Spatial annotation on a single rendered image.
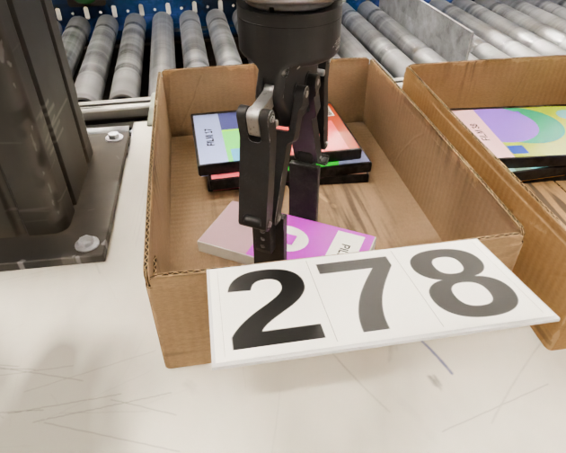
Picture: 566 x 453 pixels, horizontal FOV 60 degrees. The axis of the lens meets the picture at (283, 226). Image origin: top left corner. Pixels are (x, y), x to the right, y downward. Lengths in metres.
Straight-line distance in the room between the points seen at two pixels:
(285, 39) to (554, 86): 0.53
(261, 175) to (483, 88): 0.45
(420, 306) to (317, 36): 0.19
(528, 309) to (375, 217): 0.26
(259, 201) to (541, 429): 0.26
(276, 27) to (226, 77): 0.33
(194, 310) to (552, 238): 0.28
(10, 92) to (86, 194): 0.17
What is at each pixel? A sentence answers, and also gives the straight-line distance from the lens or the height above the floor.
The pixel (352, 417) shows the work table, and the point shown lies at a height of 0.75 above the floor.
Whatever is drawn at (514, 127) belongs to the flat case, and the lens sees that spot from 0.69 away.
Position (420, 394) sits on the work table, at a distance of 0.41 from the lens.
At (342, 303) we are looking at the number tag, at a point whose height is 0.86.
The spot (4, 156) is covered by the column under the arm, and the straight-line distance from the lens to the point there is 0.52.
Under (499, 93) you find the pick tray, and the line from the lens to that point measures 0.77.
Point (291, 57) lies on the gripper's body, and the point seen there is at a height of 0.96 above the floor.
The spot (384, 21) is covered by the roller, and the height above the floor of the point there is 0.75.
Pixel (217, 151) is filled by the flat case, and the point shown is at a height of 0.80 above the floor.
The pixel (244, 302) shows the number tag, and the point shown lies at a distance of 0.30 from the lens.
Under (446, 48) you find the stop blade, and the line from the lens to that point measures 1.07.
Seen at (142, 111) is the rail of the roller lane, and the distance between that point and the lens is 0.84.
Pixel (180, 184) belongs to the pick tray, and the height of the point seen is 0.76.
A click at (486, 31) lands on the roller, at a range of 1.25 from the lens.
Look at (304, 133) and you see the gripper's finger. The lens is 0.45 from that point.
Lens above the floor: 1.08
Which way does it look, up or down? 38 degrees down
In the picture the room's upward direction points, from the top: straight up
